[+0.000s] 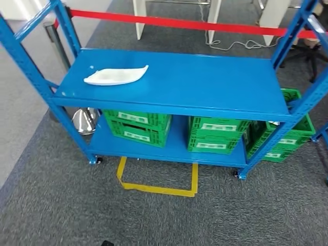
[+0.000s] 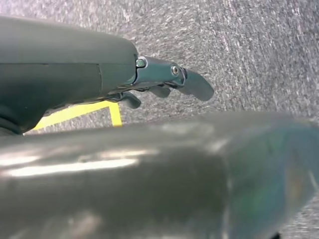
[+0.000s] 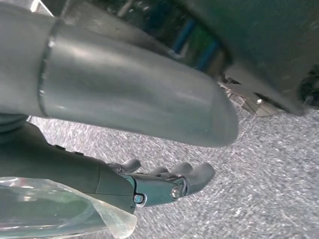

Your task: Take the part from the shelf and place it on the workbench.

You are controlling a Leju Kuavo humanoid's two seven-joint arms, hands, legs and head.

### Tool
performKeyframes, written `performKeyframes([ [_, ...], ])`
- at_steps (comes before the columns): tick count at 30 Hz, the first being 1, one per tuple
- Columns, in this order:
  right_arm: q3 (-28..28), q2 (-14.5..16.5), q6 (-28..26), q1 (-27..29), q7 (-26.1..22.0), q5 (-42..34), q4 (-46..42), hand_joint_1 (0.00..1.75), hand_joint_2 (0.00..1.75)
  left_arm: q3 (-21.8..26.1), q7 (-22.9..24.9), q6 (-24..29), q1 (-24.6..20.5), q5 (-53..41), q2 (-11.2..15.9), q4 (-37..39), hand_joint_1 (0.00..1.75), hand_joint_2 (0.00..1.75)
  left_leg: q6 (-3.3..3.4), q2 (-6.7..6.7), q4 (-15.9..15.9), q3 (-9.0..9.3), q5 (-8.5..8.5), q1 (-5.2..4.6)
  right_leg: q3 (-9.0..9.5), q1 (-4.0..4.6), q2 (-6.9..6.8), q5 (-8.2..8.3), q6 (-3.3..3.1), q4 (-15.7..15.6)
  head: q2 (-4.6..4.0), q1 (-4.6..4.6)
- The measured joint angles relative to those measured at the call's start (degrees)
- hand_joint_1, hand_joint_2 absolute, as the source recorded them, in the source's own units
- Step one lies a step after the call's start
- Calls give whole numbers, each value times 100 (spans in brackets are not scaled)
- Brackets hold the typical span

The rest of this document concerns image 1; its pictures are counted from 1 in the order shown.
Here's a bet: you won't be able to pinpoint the white plastic tray part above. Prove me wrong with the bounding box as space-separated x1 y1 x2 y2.
83 65 149 87

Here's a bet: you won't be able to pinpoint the green plastic crate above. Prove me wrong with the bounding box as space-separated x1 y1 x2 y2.
102 109 173 149
186 115 252 155
243 88 317 163

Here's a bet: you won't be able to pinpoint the red barrier belt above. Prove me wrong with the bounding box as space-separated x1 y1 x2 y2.
53 9 319 40

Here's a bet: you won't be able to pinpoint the white panel-leg table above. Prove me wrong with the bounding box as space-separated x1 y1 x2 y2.
132 0 222 45

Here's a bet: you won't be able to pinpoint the black office chair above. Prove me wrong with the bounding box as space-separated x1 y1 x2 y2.
278 10 328 84

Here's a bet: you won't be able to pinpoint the chrome stanchion post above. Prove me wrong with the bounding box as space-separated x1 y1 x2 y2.
43 20 101 136

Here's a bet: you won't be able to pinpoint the thin white hanging cable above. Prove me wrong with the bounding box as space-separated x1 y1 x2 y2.
198 3 282 52

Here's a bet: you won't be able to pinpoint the metal frame legs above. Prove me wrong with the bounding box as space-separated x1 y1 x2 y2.
252 0 302 11

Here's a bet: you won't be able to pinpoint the white wall panel furniture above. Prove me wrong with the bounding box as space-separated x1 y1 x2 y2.
259 0 292 47

